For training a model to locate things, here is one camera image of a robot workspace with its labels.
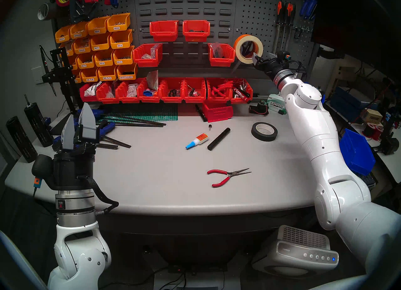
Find orange bin labelled M3X8 BAD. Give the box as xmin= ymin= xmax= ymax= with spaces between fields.
xmin=70 ymin=22 xmax=90 ymax=39

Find orange bin labelled M3-12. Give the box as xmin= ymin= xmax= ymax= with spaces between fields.
xmin=77 ymin=52 xmax=96 ymax=69

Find dark metal C-clamp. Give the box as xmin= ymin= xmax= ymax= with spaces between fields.
xmin=70 ymin=0 xmax=94 ymax=23

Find orange bin labelled M3-8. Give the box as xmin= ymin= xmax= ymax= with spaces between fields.
xmin=94 ymin=49 xmax=115 ymax=67

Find short black rod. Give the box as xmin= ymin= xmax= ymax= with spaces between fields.
xmin=207 ymin=128 xmax=231 ymax=151

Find white glue bottle orange label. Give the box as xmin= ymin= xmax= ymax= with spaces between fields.
xmin=185 ymin=133 xmax=209 ymax=150

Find blue plastic bin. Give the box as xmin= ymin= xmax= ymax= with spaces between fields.
xmin=339 ymin=128 xmax=376 ymax=176

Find orange bin labelled M3-4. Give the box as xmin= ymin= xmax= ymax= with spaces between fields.
xmin=110 ymin=29 xmax=133 ymax=49

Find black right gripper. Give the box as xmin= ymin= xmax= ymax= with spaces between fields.
xmin=252 ymin=52 xmax=284 ymax=80

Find beige masking tape roll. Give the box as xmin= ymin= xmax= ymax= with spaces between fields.
xmin=236 ymin=36 xmax=264 ymax=65

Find grey metal pegboard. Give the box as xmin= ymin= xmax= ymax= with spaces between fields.
xmin=50 ymin=0 xmax=320 ymax=73

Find file with orange-black handle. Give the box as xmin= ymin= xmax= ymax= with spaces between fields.
xmin=272 ymin=1 xmax=284 ymax=55
xmin=286 ymin=3 xmax=295 ymax=53

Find dark blue storage crate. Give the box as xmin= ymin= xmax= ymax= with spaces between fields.
xmin=331 ymin=87 xmax=376 ymax=120

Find clear plastic parts bag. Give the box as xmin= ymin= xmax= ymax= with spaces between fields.
xmin=142 ymin=45 xmax=160 ymax=59

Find orange bin labelled M3X6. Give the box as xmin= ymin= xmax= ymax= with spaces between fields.
xmin=107 ymin=13 xmax=131 ymax=32

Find orange tape roll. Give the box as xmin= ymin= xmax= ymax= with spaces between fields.
xmin=233 ymin=34 xmax=249 ymax=50

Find black tape roll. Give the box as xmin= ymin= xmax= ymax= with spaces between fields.
xmin=251 ymin=122 xmax=278 ymax=142

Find Kimtech tissue box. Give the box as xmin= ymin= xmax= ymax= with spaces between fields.
xmin=267 ymin=94 xmax=288 ymax=115

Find silver tool holder rack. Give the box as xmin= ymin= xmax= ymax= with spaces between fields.
xmin=274 ymin=23 xmax=314 ymax=33

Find red parts bin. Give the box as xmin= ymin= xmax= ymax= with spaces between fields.
xmin=115 ymin=80 xmax=144 ymax=103
xmin=79 ymin=83 xmax=102 ymax=102
xmin=138 ymin=79 xmax=165 ymax=103
xmin=230 ymin=78 xmax=253 ymax=104
xmin=96 ymin=82 xmax=121 ymax=104
xmin=183 ymin=20 xmax=211 ymax=42
xmin=149 ymin=21 xmax=179 ymax=42
xmin=206 ymin=78 xmax=234 ymax=102
xmin=208 ymin=43 xmax=235 ymax=67
xmin=183 ymin=78 xmax=206 ymax=103
xmin=133 ymin=43 xmax=163 ymax=68
xmin=160 ymin=78 xmax=186 ymax=103
xmin=202 ymin=101 xmax=234 ymax=123

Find black soldering iron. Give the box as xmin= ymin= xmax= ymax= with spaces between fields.
xmin=39 ymin=45 xmax=57 ymax=97

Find red handled needle-nose pliers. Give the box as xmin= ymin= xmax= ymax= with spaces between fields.
xmin=207 ymin=168 xmax=252 ymax=188

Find white crumpled packet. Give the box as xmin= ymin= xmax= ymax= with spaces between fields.
xmin=84 ymin=81 xmax=102 ymax=97

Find grey duct tape roll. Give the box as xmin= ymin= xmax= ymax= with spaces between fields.
xmin=38 ymin=2 xmax=58 ymax=21

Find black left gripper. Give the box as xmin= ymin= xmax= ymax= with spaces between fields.
xmin=52 ymin=102 xmax=101 ymax=192

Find green cutting mat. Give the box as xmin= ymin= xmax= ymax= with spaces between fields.
xmin=105 ymin=103 xmax=178 ymax=122

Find thin black rod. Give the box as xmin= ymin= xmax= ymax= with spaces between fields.
xmin=108 ymin=119 xmax=164 ymax=128
xmin=105 ymin=115 xmax=166 ymax=126

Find black monitor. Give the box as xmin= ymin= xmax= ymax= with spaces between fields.
xmin=310 ymin=0 xmax=401 ymax=83

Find bag of black parts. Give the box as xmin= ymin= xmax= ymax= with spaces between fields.
xmin=211 ymin=42 xmax=231 ymax=58

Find orange bin labelled M2.5-5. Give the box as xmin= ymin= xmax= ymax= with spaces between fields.
xmin=98 ymin=65 xmax=119 ymax=81

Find orange bin labelled M3-6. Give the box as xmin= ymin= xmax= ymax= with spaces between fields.
xmin=113 ymin=46 xmax=135 ymax=65

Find orange bin labelled M4-0.7 HEX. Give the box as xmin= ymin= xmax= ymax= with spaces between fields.
xmin=117 ymin=63 xmax=138 ymax=80

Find orange bin labelled M4-6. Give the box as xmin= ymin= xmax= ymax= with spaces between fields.
xmin=90 ymin=32 xmax=112 ymax=51

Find silver manual bag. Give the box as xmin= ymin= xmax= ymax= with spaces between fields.
xmin=147 ymin=70 xmax=159 ymax=91

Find orange bin labelled M4X4X6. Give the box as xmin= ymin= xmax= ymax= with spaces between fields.
xmin=73 ymin=37 xmax=93 ymax=54

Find green circuit board with wires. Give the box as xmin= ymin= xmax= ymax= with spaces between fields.
xmin=249 ymin=102 xmax=269 ymax=116

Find small cardboard box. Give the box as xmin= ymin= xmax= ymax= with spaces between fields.
xmin=360 ymin=108 xmax=383 ymax=125

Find red wire spool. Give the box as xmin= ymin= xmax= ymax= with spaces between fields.
xmin=363 ymin=123 xmax=384 ymax=141

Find red and black marker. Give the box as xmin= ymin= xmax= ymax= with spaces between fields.
xmin=233 ymin=87 xmax=252 ymax=102

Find orange bin labelled M2.5-6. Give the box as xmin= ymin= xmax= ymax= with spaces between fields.
xmin=80 ymin=68 xmax=100 ymax=83

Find red handled tools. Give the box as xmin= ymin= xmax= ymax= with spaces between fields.
xmin=211 ymin=84 xmax=234 ymax=100

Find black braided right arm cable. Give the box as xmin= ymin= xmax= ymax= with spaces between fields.
xmin=290 ymin=60 xmax=309 ymax=81

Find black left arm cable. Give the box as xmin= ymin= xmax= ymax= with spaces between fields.
xmin=84 ymin=175 xmax=119 ymax=215

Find orange bin labelled M3X5X4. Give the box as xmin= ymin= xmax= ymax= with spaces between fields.
xmin=55 ymin=26 xmax=73 ymax=43

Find white air purifier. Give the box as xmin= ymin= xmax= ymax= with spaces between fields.
xmin=252 ymin=225 xmax=340 ymax=277

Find black metal stand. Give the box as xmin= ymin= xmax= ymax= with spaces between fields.
xmin=42 ymin=47 xmax=85 ymax=114

